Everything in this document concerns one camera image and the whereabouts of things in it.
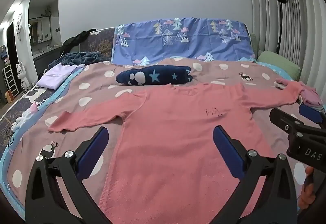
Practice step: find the blue tree-print sheet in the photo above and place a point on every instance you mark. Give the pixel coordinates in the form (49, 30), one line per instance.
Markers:
(198, 43)

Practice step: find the dark blue fuzzy blanket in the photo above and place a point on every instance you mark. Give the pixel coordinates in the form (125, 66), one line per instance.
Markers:
(76, 58)

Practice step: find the lilac folded cloth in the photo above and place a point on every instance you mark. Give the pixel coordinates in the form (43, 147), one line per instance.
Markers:
(59, 74)

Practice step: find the pink dotted blanket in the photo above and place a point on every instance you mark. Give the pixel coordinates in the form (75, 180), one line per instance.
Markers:
(216, 73)

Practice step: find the navy star-print folded garment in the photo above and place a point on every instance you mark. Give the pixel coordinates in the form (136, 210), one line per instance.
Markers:
(152, 75)

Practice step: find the white rabbit figurine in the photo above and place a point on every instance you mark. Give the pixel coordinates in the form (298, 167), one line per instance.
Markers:
(23, 76)

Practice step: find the white rack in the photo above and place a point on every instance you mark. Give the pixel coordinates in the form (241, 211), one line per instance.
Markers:
(10, 81)

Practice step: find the brown paper bag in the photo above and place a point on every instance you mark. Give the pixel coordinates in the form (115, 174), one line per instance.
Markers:
(9, 97)

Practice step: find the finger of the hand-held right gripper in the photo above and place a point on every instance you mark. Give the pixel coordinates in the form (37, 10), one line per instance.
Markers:
(282, 119)
(309, 112)

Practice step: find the pile of pink clothes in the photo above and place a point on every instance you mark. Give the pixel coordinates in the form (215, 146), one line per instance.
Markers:
(312, 97)

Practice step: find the pink long-sleeve shirt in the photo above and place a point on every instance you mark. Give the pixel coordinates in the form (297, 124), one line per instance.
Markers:
(178, 137)

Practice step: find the green pillow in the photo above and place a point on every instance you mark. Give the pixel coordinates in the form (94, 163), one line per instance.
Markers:
(279, 63)

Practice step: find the wall mirror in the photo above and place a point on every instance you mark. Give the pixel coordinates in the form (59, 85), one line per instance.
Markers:
(39, 31)

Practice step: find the white pleated curtain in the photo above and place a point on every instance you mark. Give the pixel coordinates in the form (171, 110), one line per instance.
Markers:
(300, 22)

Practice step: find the dark printed headboard cover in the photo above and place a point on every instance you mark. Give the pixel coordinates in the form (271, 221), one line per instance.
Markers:
(101, 45)

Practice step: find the white bear wall clock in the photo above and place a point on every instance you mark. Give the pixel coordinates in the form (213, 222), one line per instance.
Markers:
(18, 27)

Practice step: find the person's right hand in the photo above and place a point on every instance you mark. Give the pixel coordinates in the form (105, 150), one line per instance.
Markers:
(307, 189)

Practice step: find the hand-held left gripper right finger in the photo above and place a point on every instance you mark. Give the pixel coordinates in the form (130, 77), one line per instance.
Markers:
(228, 155)

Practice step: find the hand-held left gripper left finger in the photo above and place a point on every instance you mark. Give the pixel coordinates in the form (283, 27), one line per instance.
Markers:
(93, 153)

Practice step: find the dark deer-print bedsheet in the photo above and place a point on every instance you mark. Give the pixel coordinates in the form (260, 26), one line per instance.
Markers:
(15, 117)

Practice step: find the black garment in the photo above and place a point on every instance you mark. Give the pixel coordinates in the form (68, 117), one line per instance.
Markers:
(76, 39)

